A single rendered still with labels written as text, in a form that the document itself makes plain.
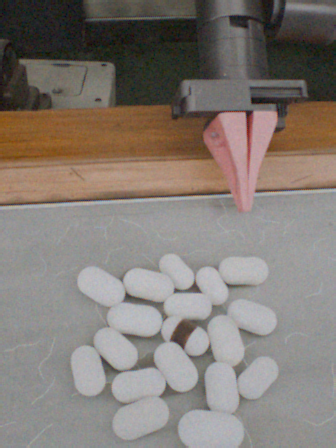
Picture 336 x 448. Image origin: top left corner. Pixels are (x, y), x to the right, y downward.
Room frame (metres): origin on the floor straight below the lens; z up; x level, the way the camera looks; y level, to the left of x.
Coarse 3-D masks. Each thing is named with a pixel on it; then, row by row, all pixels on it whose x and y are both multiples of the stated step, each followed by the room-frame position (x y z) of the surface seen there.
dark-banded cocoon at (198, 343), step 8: (168, 320) 0.20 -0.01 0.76; (176, 320) 0.20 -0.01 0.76; (168, 328) 0.20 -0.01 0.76; (200, 328) 0.20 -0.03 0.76; (168, 336) 0.19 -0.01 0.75; (192, 336) 0.19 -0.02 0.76; (200, 336) 0.19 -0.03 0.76; (192, 344) 0.19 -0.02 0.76; (200, 344) 0.19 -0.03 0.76; (208, 344) 0.19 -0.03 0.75; (184, 352) 0.18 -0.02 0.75; (192, 352) 0.18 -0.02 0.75; (200, 352) 0.18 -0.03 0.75
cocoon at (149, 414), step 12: (132, 408) 0.14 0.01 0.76; (144, 408) 0.14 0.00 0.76; (156, 408) 0.14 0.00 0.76; (168, 408) 0.14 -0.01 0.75; (120, 420) 0.13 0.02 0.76; (132, 420) 0.13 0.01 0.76; (144, 420) 0.13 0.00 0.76; (156, 420) 0.13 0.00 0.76; (120, 432) 0.13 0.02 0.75; (132, 432) 0.13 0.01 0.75; (144, 432) 0.13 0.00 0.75
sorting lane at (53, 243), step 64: (320, 192) 0.36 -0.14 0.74; (0, 256) 0.26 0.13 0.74; (64, 256) 0.27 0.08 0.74; (128, 256) 0.27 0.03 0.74; (192, 256) 0.28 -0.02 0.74; (256, 256) 0.28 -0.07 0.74; (320, 256) 0.28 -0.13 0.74; (0, 320) 0.20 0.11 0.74; (64, 320) 0.21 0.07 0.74; (192, 320) 0.22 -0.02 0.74; (320, 320) 0.22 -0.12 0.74; (0, 384) 0.16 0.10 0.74; (64, 384) 0.16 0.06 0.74; (320, 384) 0.17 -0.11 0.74
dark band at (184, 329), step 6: (180, 324) 0.20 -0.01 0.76; (186, 324) 0.20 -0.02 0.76; (192, 324) 0.20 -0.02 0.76; (174, 330) 0.19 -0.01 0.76; (180, 330) 0.19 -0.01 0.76; (186, 330) 0.19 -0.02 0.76; (192, 330) 0.19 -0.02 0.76; (174, 336) 0.19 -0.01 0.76; (180, 336) 0.19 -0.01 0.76; (186, 336) 0.19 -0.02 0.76; (180, 342) 0.19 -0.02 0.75; (186, 342) 0.19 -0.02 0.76
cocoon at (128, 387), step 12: (132, 372) 0.16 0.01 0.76; (144, 372) 0.16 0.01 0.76; (156, 372) 0.16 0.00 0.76; (120, 384) 0.15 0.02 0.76; (132, 384) 0.15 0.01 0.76; (144, 384) 0.15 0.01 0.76; (156, 384) 0.16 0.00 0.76; (120, 396) 0.15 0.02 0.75; (132, 396) 0.15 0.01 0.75; (144, 396) 0.15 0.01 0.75; (156, 396) 0.15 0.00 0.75
